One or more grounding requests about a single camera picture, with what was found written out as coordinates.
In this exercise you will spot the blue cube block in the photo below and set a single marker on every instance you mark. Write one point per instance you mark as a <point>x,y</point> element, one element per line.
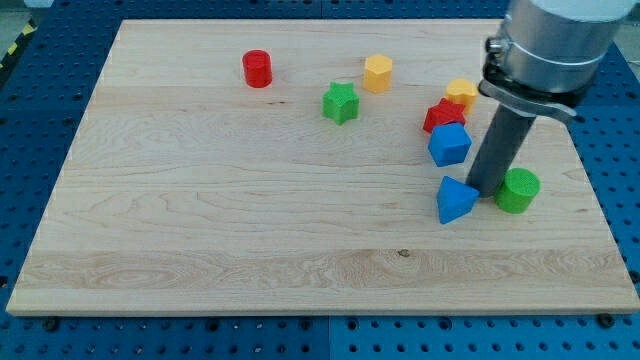
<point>449,144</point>

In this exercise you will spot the yellow hexagon block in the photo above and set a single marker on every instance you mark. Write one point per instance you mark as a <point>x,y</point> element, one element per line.
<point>377,75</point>

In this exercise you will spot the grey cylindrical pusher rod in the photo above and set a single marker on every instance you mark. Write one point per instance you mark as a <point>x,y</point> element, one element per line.
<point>501,143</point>

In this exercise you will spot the red cylinder block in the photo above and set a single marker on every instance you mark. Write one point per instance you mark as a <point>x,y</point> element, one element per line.
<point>257,68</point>

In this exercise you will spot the red star block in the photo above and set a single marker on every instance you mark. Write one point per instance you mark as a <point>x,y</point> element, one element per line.
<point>443,113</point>

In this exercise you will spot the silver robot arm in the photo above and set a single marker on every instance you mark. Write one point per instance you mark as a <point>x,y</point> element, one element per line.
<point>545,54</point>

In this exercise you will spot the yellow heart block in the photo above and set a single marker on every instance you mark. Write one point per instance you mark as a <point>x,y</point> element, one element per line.
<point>462,91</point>

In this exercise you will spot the green cylinder block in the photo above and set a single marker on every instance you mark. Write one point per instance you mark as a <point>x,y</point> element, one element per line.
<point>520,186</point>

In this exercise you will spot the green star block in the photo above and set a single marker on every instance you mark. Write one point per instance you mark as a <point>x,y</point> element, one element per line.
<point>340,103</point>

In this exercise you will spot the blue triangle block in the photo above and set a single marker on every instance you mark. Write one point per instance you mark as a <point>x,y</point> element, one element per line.
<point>455,199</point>

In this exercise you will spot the wooden board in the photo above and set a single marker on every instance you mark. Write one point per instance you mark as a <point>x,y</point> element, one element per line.
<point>186,192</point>

